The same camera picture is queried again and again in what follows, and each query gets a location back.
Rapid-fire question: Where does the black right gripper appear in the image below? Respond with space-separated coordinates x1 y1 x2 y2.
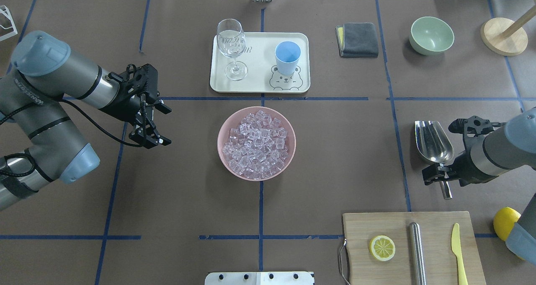
422 116 503 187

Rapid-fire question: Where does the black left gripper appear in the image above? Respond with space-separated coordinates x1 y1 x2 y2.
102 64 172 149

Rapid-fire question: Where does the stainless steel ice scoop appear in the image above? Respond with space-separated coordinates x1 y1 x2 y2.
414 121 454 200

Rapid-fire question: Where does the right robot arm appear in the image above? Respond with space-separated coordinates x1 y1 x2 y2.
422 109 536 187

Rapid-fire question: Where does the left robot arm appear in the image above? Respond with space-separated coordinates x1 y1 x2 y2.
0 31 172 210

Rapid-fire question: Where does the pile of clear ice cubes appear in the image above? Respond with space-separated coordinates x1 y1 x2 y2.
222 110 289 180

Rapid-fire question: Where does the light blue plastic cup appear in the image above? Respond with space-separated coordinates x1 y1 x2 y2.
274 41 302 75

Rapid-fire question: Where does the yellow plastic knife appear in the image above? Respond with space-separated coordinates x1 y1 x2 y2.
451 223 469 285

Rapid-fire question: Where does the yellow lemon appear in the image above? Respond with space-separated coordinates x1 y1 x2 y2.
493 207 521 242

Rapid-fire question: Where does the lemon half slice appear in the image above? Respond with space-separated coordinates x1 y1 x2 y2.
369 235 396 262

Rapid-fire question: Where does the wooden cutting board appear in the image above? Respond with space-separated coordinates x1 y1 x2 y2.
342 211 487 285

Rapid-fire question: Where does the pink bowl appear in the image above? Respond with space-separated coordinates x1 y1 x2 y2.
217 106 296 181

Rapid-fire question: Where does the clear wine glass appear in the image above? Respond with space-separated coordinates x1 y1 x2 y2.
216 19 247 81

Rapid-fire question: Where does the white bear tray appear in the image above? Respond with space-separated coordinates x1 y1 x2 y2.
209 32 310 93

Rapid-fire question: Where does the green ceramic bowl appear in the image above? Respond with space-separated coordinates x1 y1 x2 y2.
409 16 454 56

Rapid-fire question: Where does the grey folded cloth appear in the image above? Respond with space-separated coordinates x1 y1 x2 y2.
335 23 379 58

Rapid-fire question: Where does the wooden mug tree stand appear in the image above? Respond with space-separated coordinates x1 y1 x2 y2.
480 6 536 56

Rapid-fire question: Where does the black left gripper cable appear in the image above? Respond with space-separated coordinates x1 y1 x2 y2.
59 65 151 148

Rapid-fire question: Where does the steel knife handle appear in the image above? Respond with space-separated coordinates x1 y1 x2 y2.
409 222 427 285

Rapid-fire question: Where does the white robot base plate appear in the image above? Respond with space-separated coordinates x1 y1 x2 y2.
204 271 315 285

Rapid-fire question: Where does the white wire cup rack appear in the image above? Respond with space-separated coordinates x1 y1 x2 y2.
0 5 18 41

